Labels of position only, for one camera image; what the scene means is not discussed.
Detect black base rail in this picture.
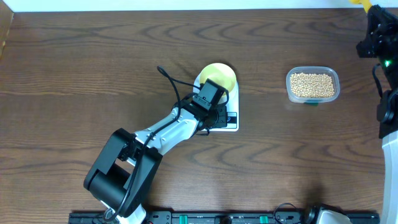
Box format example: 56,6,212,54
68,203,381,224

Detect yellow measuring scoop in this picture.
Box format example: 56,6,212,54
349,0,373,14

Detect soybeans pile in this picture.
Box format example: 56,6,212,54
290,73,335,98

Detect white digital kitchen scale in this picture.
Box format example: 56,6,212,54
184,78,239,133

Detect yellow plastic bowl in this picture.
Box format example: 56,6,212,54
198,63,238,100

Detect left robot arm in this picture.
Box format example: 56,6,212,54
83,80,229,223

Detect clear plastic container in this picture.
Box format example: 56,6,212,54
286,66,340,104

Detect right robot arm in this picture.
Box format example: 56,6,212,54
356,2,397,224

